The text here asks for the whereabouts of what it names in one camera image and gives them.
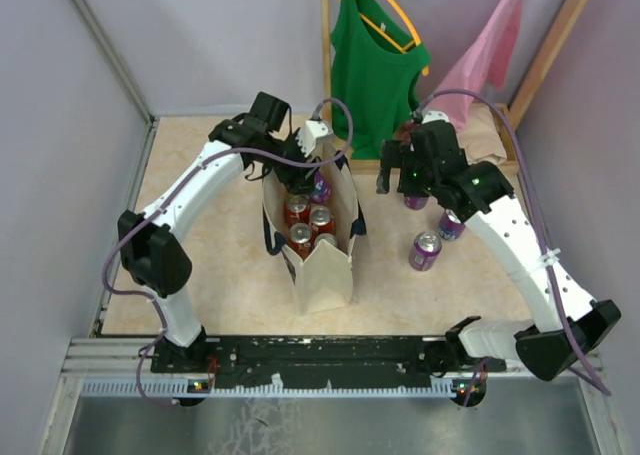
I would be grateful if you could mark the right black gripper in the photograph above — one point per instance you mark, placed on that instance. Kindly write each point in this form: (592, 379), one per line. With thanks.
(398, 154)

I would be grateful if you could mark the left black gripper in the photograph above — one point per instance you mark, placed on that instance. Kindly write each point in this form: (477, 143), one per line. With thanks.
(298, 179)

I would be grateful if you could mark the purple Fanta can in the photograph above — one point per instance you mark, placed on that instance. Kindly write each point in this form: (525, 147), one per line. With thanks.
(415, 203)
(322, 190)
(425, 250)
(450, 228)
(328, 238)

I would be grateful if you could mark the red Coke can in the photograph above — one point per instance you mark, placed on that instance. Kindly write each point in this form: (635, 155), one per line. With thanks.
(321, 220)
(301, 239)
(296, 209)

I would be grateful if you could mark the beige canvas tote bag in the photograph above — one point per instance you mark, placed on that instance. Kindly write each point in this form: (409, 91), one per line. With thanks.
(318, 252)

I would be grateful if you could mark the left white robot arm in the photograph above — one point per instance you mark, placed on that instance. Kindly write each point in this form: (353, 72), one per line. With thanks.
(150, 241)

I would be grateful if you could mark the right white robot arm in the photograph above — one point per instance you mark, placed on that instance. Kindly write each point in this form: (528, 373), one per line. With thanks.
(566, 321)

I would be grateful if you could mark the green tank top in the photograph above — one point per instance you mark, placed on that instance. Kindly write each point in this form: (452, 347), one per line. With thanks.
(375, 69)

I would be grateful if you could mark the folded beige cloth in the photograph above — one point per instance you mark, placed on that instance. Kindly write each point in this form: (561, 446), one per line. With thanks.
(480, 138)

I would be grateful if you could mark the wooden clothes rack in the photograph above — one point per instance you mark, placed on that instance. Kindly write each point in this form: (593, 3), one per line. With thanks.
(548, 50)

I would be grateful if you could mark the pink shirt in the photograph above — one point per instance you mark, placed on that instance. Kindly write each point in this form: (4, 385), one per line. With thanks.
(485, 61)

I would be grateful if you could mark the yellow clothes hanger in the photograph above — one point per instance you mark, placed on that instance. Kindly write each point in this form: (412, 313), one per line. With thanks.
(395, 20)

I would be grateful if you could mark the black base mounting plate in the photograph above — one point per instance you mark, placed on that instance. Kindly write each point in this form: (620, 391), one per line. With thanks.
(315, 362)

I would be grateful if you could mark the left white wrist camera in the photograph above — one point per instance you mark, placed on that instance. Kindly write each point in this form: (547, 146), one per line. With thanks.
(311, 134)

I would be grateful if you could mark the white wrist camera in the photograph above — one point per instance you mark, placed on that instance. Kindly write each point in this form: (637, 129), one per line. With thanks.
(311, 134)
(429, 116)

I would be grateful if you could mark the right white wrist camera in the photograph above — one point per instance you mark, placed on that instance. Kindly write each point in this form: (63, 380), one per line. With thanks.
(429, 116)

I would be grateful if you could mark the aluminium frame rail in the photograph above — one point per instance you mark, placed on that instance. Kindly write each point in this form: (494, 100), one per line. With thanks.
(119, 366)

